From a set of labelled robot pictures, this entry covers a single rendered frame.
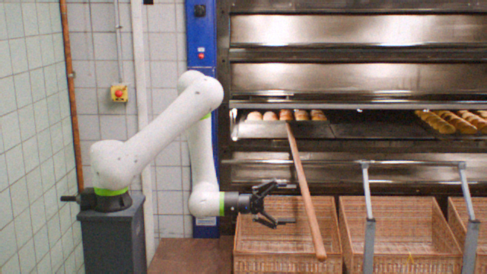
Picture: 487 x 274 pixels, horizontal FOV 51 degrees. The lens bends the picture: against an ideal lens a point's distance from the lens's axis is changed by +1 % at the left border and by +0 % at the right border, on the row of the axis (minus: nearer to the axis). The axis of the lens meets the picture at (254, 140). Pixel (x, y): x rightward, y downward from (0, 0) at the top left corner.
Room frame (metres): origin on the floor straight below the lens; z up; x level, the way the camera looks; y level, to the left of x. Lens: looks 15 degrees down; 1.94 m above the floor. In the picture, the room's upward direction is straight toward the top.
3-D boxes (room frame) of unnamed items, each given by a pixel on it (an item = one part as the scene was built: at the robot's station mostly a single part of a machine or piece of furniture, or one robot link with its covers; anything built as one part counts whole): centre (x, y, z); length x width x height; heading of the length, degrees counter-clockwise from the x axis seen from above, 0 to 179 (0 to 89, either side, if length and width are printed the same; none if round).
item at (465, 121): (3.23, -1.35, 1.21); 0.61 x 0.48 x 0.06; 179
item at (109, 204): (1.80, 0.59, 1.23); 0.26 x 0.15 x 0.06; 89
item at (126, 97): (2.79, 0.74, 1.46); 0.10 x 0.07 x 0.10; 89
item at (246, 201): (1.81, 0.01, 1.20); 0.09 x 0.07 x 0.08; 90
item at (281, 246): (2.55, -0.18, 0.72); 0.56 x 0.49 x 0.28; 88
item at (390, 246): (2.54, -0.76, 0.72); 0.56 x 0.49 x 0.28; 89
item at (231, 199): (1.82, 0.08, 1.20); 0.12 x 0.06 x 0.09; 0
